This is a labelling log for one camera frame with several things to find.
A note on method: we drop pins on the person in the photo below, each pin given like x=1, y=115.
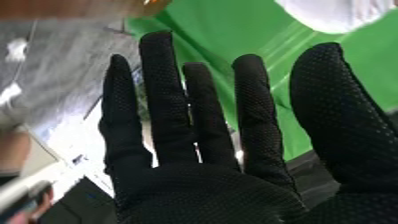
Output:
x=337, y=13

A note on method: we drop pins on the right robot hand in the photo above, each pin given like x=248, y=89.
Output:
x=195, y=186

